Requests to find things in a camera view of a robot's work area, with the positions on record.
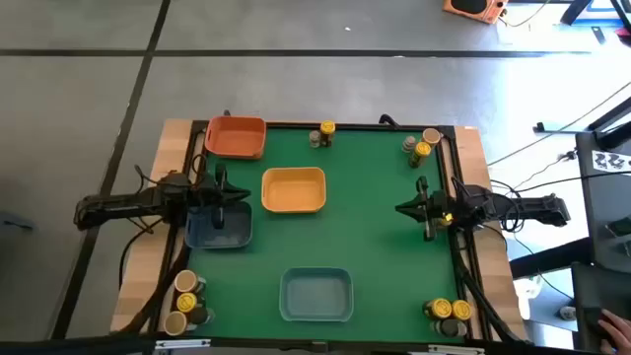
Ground tan-lidded spice jar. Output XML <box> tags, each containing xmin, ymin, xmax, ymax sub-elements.
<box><xmin>174</xmin><ymin>269</ymin><xmax>207</xmax><ymax>295</ymax></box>
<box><xmin>164</xmin><ymin>310</ymin><xmax>198</xmax><ymax>337</ymax></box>
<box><xmin>421</xmin><ymin>127</ymin><xmax>443</xmax><ymax>149</ymax></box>

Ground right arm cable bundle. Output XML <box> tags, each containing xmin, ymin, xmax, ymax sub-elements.
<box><xmin>451</xmin><ymin>231</ymin><xmax>531</xmax><ymax>345</ymax></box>

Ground yellow plastic bin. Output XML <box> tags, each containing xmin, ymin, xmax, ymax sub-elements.
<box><xmin>260</xmin><ymin>166</ymin><xmax>327</xmax><ymax>215</ymax></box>

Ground orange speaker box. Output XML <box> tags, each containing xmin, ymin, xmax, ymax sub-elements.
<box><xmin>442</xmin><ymin>0</ymin><xmax>510</xmax><ymax>25</ymax></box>

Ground large black table clamp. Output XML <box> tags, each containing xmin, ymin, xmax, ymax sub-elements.
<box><xmin>378</xmin><ymin>112</ymin><xmax>402</xmax><ymax>131</ymax></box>

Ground black desk beam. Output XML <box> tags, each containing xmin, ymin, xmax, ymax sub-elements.
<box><xmin>509</xmin><ymin>236</ymin><xmax>593</xmax><ymax>281</ymax></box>

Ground silver metal bracket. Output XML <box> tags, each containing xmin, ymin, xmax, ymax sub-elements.
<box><xmin>154</xmin><ymin>337</ymin><xmax>212</xmax><ymax>351</ymax></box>
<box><xmin>427</xmin><ymin>343</ymin><xmax>487</xmax><ymax>355</ymax></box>

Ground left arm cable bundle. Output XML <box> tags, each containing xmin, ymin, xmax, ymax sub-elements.
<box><xmin>116</xmin><ymin>216</ymin><xmax>191</xmax><ymax>336</ymax></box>

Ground yellow-lidded spice jar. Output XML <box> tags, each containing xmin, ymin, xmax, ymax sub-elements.
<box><xmin>422</xmin><ymin>297</ymin><xmax>454</xmax><ymax>321</ymax></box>
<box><xmin>407</xmin><ymin>141</ymin><xmax>432</xmax><ymax>170</ymax></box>
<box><xmin>175</xmin><ymin>292</ymin><xmax>206</xmax><ymax>315</ymax></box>
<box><xmin>318</xmin><ymin>119</ymin><xmax>337</xmax><ymax>148</ymax></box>
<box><xmin>451</xmin><ymin>299</ymin><xmax>473</xmax><ymax>322</ymax></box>

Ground orange plastic bin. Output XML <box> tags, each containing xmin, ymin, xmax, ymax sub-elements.
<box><xmin>204</xmin><ymin>115</ymin><xmax>268</xmax><ymax>161</ymax></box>

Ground grey floor cable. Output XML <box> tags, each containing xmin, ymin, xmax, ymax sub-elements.
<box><xmin>486</xmin><ymin>80</ymin><xmax>631</xmax><ymax>168</ymax></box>

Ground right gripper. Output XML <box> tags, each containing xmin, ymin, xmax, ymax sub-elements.
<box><xmin>394</xmin><ymin>176</ymin><xmax>451</xmax><ymax>242</ymax></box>

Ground white printed marker sheet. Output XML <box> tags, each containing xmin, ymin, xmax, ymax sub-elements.
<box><xmin>592</xmin><ymin>149</ymin><xmax>631</xmax><ymax>175</ymax></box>

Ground dark side panel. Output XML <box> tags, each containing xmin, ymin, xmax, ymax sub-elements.
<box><xmin>570</xmin><ymin>260</ymin><xmax>631</xmax><ymax>354</ymax></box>

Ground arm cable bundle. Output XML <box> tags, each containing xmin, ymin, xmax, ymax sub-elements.
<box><xmin>116</xmin><ymin>216</ymin><xmax>191</xmax><ymax>336</ymax></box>
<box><xmin>451</xmin><ymin>231</ymin><xmax>531</xmax><ymax>345</ymax></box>

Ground black table frame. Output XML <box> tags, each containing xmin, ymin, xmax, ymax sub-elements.
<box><xmin>147</xmin><ymin>117</ymin><xmax>531</xmax><ymax>346</ymax></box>

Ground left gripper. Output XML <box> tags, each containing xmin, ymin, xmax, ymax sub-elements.
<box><xmin>195</xmin><ymin>165</ymin><xmax>252</xmax><ymax>231</ymax></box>

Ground dark blue plastic bin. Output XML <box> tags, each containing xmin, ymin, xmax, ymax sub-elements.
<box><xmin>183</xmin><ymin>199</ymin><xmax>254</xmax><ymax>250</ymax></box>

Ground green table mat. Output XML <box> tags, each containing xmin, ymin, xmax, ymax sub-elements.
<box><xmin>186</xmin><ymin>126</ymin><xmax>467</xmax><ymax>344</ymax></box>

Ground person's hand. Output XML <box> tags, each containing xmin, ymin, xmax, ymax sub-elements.
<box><xmin>597</xmin><ymin>309</ymin><xmax>631</xmax><ymax>355</ymax></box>

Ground black stand legs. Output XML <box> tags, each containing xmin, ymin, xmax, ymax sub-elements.
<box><xmin>559</xmin><ymin>0</ymin><xmax>631</xmax><ymax>32</ymax></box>

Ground black floor cable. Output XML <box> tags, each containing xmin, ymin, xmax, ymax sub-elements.
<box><xmin>512</xmin><ymin>170</ymin><xmax>631</xmax><ymax>194</ymax></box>

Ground light teal plastic bin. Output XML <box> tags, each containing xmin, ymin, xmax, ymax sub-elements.
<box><xmin>278</xmin><ymin>266</ymin><xmax>355</xmax><ymax>323</ymax></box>

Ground dark grey desk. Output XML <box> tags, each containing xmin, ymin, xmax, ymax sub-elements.
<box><xmin>574</xmin><ymin>96</ymin><xmax>631</xmax><ymax>275</ymax></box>

